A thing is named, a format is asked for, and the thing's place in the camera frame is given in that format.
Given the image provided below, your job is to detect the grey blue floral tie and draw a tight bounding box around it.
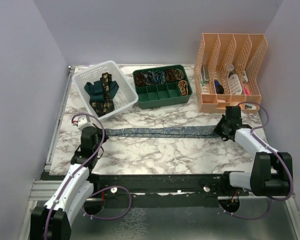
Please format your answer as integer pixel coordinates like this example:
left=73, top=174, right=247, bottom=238
left=105, top=125, right=219, bottom=139

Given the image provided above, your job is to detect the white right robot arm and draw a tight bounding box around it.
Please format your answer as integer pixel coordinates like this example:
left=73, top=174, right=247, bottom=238
left=214, top=106, right=294, bottom=201

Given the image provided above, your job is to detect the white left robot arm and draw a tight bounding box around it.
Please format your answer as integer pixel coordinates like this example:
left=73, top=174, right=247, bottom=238
left=29, top=123, right=108, bottom=240

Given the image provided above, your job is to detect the black gold leaf tie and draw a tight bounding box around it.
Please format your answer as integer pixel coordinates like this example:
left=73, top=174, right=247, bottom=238
left=86, top=72, right=115, bottom=117

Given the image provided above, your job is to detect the blue black item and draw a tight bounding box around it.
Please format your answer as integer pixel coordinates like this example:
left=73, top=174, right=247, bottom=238
left=214, top=80, right=225, bottom=95

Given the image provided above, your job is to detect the white ribbed item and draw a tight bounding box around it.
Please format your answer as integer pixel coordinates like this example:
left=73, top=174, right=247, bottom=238
left=228, top=74, right=243, bottom=95

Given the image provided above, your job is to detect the pink marker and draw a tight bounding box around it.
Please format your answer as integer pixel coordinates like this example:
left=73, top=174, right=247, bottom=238
left=243, top=84, right=250, bottom=96

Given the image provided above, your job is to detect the dark green tie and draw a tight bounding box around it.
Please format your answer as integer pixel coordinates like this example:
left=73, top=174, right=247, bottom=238
left=84, top=80, right=119, bottom=103

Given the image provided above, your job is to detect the white plastic basket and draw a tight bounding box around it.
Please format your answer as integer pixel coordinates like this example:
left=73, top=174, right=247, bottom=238
left=72, top=60, right=139, bottom=121

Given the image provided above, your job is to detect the orange file organizer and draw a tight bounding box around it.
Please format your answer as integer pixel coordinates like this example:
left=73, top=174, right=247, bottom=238
left=193, top=33, right=268, bottom=114

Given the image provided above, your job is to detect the orange patterned rolled tie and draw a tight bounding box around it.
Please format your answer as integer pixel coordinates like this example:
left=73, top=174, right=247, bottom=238
left=177, top=80, right=189, bottom=96

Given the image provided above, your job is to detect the tan rolled tie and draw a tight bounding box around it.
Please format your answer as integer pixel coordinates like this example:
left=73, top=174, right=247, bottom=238
left=173, top=68, right=186, bottom=81

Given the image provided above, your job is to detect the green compartment tray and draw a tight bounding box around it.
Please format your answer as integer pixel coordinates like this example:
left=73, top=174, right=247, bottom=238
left=132, top=64, right=193, bottom=110

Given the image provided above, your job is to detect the red brown rolled tie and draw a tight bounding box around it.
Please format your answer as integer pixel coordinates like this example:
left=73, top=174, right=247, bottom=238
left=164, top=68, right=176, bottom=83

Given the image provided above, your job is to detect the dark blue rolled tie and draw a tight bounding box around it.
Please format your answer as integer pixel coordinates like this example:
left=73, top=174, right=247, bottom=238
left=154, top=70, right=166, bottom=85

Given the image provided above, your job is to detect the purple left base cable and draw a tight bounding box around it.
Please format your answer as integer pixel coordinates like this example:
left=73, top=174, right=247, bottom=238
left=81, top=186, right=132, bottom=221

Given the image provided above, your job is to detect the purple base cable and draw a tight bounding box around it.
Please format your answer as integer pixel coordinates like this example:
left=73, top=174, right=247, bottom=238
left=218, top=197, right=273, bottom=220
left=81, top=186, right=132, bottom=221

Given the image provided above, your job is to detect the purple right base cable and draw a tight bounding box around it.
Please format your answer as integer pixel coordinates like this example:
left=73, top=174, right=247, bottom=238
left=218, top=197, right=273, bottom=220

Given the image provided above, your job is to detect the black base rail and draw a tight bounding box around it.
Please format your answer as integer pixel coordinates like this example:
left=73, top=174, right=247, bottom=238
left=81, top=173, right=249, bottom=209

